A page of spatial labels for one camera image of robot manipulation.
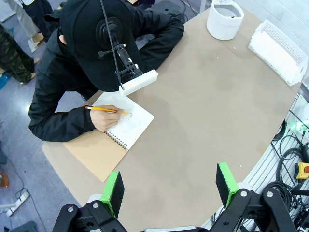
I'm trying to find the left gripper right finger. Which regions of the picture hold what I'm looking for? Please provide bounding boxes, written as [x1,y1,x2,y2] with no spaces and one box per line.
[209,162,297,232]

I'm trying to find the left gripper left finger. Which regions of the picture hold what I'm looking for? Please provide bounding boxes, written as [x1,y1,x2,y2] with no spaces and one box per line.
[52,171,128,232]

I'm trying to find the spiral notebook kraft cover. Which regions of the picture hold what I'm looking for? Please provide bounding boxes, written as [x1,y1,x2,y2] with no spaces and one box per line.
[63,91,155,183]

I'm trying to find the yellow pencil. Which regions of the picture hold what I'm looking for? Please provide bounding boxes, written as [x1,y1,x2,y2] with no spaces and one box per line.
[84,105,133,115]

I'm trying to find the person's left forearm black sleeve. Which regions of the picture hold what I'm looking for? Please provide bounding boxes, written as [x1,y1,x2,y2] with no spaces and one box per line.
[139,17,185,73]

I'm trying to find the person's right forearm black sleeve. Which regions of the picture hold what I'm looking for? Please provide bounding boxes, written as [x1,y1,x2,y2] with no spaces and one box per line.
[28,105,97,143]

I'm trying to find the person's right hand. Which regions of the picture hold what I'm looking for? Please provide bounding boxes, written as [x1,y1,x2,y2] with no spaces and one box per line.
[89,104,125,133]

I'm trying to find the yellow emergency stop box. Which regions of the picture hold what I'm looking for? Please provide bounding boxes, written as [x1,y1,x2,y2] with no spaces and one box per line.
[294,162,309,181]

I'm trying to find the white power strip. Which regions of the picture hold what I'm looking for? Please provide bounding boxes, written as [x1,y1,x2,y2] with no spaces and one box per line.
[5,190,30,217]

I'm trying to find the white device green light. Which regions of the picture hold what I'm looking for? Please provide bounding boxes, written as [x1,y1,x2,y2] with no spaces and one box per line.
[288,102,309,136]

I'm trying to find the orange object on floor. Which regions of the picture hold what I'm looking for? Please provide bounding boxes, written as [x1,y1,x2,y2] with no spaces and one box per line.
[0,174,10,189]

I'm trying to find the black jacket torso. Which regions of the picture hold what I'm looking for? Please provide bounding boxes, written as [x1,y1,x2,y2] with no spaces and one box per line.
[28,0,185,143]

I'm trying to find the black baseball cap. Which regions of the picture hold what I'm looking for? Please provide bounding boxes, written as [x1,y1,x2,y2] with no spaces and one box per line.
[59,0,143,93]

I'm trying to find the blue object on floor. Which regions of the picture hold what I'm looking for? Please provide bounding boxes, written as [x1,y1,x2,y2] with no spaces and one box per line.
[0,72,11,91]

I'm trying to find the white perforated plastic basket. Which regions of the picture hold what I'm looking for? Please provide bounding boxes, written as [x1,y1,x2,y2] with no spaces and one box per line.
[248,19,309,87]

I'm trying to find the white round bin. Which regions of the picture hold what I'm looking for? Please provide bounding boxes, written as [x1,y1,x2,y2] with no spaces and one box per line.
[206,0,245,41]

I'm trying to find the person in camouflage trousers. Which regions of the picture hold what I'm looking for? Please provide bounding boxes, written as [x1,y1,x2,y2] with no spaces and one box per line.
[0,23,36,85]

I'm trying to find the black stool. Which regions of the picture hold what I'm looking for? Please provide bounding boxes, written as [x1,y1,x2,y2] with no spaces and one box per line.
[154,0,186,25]

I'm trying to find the person in beige trousers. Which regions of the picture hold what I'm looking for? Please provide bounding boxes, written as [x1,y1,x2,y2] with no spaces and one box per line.
[3,0,45,44]

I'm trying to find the black cable coils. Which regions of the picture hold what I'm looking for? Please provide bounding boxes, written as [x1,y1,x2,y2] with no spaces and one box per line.
[264,119,309,232]

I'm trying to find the white head camera box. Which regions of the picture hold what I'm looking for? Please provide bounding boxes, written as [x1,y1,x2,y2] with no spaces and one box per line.
[118,69,159,97]

